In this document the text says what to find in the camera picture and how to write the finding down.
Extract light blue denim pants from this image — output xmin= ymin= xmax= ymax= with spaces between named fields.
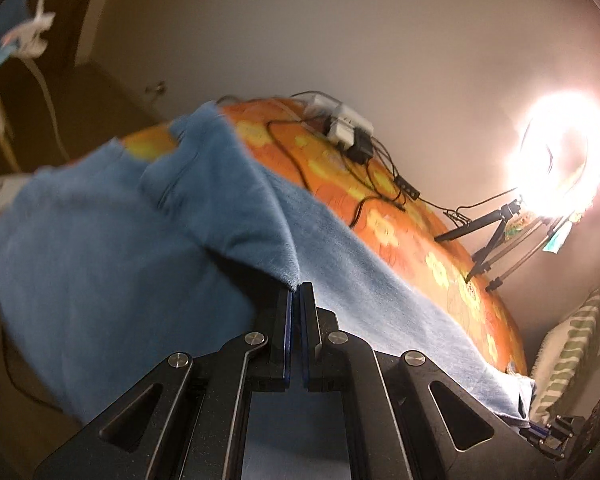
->
xmin=0 ymin=101 xmax=538 ymax=480

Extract green white patterned pillow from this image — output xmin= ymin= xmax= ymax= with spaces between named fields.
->
xmin=529 ymin=288 xmax=600 ymax=424

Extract orange floral bed sheet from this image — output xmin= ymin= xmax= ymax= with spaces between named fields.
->
xmin=121 ymin=99 xmax=527 ymax=374

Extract black charger adapter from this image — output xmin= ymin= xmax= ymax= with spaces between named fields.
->
xmin=346 ymin=129 xmax=374 ymax=165

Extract white charger adapter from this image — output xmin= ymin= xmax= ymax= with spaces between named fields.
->
xmin=327 ymin=117 xmax=355 ymax=151

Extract white power strip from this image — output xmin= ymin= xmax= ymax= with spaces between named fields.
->
xmin=306 ymin=93 xmax=374 ymax=134

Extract small black tripod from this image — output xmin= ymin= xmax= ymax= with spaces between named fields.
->
xmin=433 ymin=199 xmax=524 ymax=281

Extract white clip desk lamp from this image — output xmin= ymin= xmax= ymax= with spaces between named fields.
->
xmin=0 ymin=0 xmax=71 ymax=162

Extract black inline cable controller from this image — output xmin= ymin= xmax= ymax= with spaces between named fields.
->
xmin=393 ymin=174 xmax=420 ymax=200

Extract bright ring light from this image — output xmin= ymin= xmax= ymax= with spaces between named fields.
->
xmin=505 ymin=89 xmax=600 ymax=218

